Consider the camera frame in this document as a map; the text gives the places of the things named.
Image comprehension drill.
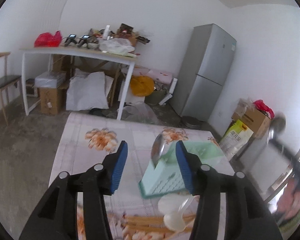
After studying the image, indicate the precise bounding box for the dark green bag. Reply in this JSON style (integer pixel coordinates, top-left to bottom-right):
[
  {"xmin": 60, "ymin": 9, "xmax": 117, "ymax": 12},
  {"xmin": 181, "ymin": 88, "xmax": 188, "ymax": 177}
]
[{"xmin": 145, "ymin": 87, "xmax": 168, "ymax": 105}]

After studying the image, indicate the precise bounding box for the person's right hand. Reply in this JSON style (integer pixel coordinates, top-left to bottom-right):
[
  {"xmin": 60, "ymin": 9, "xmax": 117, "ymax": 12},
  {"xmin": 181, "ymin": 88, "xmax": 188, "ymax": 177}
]
[{"xmin": 276, "ymin": 179, "xmax": 300, "ymax": 221}]

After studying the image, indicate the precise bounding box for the grey refrigerator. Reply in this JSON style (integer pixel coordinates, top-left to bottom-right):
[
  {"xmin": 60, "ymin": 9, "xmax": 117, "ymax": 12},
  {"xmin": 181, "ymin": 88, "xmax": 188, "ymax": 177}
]
[{"xmin": 169, "ymin": 24, "xmax": 237, "ymax": 123}]

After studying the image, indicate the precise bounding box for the wooden chair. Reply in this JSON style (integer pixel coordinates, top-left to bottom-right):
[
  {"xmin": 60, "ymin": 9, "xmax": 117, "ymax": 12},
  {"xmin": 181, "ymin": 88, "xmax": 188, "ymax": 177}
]
[{"xmin": 0, "ymin": 52, "xmax": 22, "ymax": 125}]

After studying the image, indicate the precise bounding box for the yellow green carton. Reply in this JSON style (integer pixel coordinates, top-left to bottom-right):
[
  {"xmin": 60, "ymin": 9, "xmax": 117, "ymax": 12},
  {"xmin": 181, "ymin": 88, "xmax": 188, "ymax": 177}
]
[{"xmin": 220, "ymin": 119, "xmax": 255, "ymax": 161}]

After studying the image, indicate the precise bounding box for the green plastic utensil holder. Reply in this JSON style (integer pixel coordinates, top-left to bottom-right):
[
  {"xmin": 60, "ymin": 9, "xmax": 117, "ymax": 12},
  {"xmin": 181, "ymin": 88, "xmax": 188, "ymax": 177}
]
[{"xmin": 138, "ymin": 140, "xmax": 227, "ymax": 199}]

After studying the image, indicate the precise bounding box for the metal pot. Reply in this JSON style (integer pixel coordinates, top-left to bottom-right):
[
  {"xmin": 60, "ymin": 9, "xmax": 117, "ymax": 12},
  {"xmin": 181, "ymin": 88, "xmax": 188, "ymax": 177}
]
[{"xmin": 182, "ymin": 116, "xmax": 205, "ymax": 128}]

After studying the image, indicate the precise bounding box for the white table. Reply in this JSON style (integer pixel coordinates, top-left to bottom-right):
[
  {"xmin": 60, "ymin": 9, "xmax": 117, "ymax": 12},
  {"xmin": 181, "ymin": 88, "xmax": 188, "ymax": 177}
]
[{"xmin": 20, "ymin": 47, "xmax": 138, "ymax": 120}]

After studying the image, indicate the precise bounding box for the small cardboard box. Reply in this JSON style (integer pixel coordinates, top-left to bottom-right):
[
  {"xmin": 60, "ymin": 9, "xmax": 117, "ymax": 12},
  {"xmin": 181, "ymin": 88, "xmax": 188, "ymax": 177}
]
[{"xmin": 39, "ymin": 86, "xmax": 66, "ymax": 115}]

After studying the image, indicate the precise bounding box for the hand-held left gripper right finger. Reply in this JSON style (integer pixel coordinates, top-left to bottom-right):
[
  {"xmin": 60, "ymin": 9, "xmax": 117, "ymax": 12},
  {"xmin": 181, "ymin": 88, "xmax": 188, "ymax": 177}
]
[{"xmin": 176, "ymin": 140, "xmax": 284, "ymax": 240}]

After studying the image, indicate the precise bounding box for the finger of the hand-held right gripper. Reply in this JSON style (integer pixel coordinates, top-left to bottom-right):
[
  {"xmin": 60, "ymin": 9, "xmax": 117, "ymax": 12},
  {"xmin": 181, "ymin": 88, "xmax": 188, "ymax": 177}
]
[{"xmin": 269, "ymin": 139, "xmax": 298, "ymax": 163}]

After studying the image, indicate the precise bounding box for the yellow bag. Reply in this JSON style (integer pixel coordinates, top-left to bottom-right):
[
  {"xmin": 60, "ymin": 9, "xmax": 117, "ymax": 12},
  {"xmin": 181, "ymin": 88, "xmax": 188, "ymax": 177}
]
[{"xmin": 130, "ymin": 76, "xmax": 155, "ymax": 97}]

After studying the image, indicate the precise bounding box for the red cloth bag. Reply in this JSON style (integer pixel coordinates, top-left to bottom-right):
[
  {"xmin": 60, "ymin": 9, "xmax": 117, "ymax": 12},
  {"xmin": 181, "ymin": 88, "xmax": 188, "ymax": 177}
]
[{"xmin": 252, "ymin": 100, "xmax": 275, "ymax": 119}]

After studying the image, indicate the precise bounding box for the white plastic bag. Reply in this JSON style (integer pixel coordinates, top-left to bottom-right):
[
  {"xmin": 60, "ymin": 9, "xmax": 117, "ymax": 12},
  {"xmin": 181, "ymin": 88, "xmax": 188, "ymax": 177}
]
[{"xmin": 100, "ymin": 38, "xmax": 136, "ymax": 55}]

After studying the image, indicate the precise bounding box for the white wrapped box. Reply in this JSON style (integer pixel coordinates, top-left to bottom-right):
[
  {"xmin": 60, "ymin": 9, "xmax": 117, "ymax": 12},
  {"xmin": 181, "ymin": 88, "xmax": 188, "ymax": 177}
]
[{"xmin": 35, "ymin": 71, "xmax": 66, "ymax": 88}]

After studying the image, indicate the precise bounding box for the floral tablecloth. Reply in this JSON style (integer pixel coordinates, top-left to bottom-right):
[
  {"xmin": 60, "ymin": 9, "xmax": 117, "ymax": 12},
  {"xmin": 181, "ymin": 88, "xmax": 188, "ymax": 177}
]
[{"xmin": 49, "ymin": 112, "xmax": 235, "ymax": 240}]

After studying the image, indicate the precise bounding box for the black gadget with screen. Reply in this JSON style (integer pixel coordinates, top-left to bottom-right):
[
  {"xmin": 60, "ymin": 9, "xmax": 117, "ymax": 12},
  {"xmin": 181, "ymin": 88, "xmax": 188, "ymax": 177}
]
[
  {"xmin": 77, "ymin": 34, "xmax": 91, "ymax": 48},
  {"xmin": 64, "ymin": 34, "xmax": 78, "ymax": 47}
]

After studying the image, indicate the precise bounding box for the red plastic bag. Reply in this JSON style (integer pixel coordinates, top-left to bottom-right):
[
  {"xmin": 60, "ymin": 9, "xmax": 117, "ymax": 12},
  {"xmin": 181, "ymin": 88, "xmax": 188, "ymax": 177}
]
[{"xmin": 34, "ymin": 31, "xmax": 62, "ymax": 47}]

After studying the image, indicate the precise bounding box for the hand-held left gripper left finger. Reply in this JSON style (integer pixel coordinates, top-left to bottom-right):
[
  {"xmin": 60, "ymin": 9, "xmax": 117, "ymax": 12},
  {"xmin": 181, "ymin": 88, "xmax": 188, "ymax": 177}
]
[{"xmin": 19, "ymin": 141, "xmax": 128, "ymax": 240}]

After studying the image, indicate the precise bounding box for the clear plastic bag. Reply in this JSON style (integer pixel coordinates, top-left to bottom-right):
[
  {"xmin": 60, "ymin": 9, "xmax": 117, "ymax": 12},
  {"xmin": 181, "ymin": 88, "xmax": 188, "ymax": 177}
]
[{"xmin": 122, "ymin": 102, "xmax": 161, "ymax": 125}]

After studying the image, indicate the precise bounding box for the brown picture frame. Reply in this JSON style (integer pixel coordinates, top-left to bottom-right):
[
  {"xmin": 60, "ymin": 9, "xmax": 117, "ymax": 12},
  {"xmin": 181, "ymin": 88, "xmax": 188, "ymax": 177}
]
[{"xmin": 117, "ymin": 24, "xmax": 137, "ymax": 46}]

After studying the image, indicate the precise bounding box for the white sack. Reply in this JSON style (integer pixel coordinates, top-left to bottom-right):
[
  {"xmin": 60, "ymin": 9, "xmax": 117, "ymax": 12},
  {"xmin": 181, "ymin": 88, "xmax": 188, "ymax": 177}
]
[{"xmin": 66, "ymin": 71, "xmax": 114, "ymax": 111}]

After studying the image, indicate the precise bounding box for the large cardboard box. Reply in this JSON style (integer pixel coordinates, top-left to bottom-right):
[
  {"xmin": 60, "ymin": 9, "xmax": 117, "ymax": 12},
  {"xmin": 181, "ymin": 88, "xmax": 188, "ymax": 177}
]
[{"xmin": 231, "ymin": 107, "xmax": 272, "ymax": 138}]

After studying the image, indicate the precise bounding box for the white upright device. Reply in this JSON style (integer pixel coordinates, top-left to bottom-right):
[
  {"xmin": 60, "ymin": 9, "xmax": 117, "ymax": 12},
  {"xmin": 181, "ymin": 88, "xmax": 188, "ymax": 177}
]
[{"xmin": 159, "ymin": 78, "xmax": 178, "ymax": 106}]

